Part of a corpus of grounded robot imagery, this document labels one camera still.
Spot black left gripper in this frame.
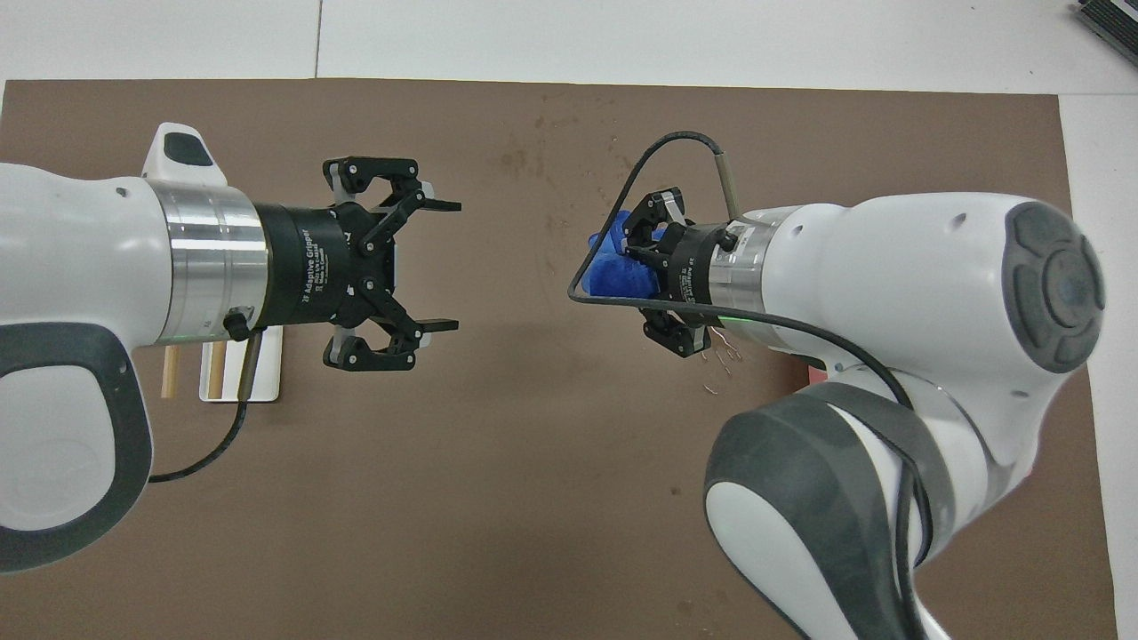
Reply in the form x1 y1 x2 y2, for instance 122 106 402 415
256 157 463 373

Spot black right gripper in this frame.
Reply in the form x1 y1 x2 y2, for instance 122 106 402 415
624 187 739 360

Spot blue towel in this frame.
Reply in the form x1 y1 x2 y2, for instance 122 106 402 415
587 209 663 299

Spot white rack with wooden rods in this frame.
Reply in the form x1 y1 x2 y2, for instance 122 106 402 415
160 324 284 404

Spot pink plastic bin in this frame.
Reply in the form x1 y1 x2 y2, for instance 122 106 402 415
782 351 837 388

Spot brown table mat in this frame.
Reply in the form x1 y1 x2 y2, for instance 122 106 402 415
0 78 1119 640

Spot grey ribbed device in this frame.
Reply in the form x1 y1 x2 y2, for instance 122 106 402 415
1073 0 1138 65

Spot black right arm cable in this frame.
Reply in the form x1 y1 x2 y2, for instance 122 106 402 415
567 132 934 640

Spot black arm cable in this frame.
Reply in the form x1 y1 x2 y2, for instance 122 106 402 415
149 307 268 484
567 132 934 640

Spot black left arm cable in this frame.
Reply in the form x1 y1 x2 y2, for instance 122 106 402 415
149 307 268 484

